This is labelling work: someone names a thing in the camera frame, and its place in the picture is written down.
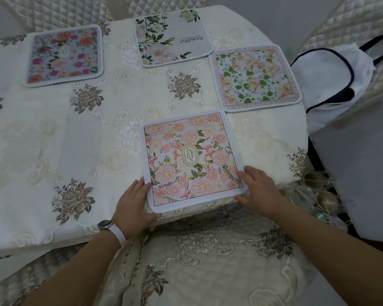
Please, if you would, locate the person's right hand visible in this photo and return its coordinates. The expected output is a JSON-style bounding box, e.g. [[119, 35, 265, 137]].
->
[[234, 165, 288, 219]]

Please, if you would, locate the person's left hand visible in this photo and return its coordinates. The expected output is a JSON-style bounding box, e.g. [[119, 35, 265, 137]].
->
[[111, 176, 163, 240]]

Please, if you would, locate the pink floral placemat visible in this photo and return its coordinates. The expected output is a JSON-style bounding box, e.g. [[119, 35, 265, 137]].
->
[[143, 110, 249, 215]]

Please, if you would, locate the green leaf peach floral placemat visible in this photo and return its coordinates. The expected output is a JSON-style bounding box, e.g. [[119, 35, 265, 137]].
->
[[208, 43, 303, 113]]

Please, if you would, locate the blue rose print placemat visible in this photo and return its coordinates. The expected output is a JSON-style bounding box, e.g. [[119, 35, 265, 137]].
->
[[21, 24, 104, 88]]

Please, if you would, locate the white placemat with green leaves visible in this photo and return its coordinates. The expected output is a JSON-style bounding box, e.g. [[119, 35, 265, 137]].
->
[[134, 8, 214, 68]]

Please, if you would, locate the person's right forearm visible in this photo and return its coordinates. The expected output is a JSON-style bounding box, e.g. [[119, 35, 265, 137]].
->
[[273, 202, 383, 306]]

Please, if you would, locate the person's left forearm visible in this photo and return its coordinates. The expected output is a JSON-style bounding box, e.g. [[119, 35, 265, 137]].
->
[[22, 232, 120, 306]]

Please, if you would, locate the table with cream tablecloth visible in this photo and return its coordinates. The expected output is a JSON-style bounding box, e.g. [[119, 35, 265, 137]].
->
[[0, 4, 309, 262]]

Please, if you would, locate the smartwatch with white band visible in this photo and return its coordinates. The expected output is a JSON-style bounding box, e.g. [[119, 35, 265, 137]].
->
[[97, 219, 127, 247]]

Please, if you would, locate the heap of small floor items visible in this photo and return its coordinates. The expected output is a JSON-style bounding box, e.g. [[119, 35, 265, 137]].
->
[[280, 170, 350, 228]]

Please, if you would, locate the white bag with dark trim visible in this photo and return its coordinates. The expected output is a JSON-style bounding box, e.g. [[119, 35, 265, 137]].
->
[[289, 34, 383, 134]]

